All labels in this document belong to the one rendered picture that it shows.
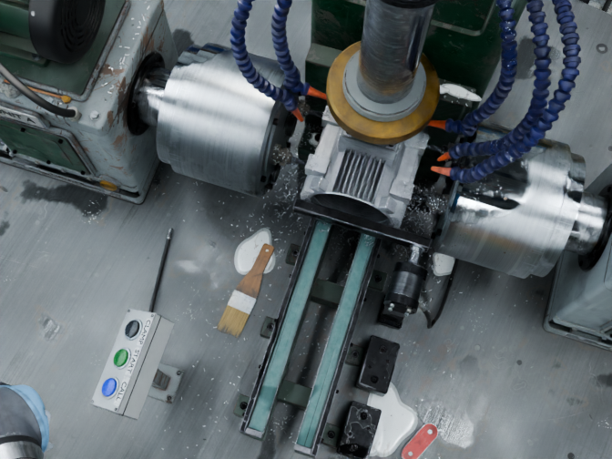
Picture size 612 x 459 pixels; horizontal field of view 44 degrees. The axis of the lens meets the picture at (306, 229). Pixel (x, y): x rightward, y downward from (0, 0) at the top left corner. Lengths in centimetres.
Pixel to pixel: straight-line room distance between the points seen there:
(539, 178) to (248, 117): 49
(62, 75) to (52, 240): 43
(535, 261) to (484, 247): 9
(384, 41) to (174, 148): 47
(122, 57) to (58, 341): 59
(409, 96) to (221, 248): 58
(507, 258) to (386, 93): 37
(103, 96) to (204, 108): 17
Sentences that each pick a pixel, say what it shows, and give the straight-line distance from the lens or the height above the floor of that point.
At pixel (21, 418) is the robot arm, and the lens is 97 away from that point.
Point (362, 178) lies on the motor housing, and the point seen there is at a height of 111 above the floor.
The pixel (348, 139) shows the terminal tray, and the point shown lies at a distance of 130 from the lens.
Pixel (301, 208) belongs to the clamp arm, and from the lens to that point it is 137.
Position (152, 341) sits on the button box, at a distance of 128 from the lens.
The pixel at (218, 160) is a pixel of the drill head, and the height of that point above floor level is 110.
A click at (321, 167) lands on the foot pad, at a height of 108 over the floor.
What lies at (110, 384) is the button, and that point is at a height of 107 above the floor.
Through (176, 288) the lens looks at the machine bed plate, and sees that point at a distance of 158.
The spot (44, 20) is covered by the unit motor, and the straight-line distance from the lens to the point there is 124.
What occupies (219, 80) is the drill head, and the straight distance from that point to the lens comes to 133.
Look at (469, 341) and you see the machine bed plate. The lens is 157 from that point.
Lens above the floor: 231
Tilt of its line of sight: 72 degrees down
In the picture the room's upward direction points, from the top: 1 degrees clockwise
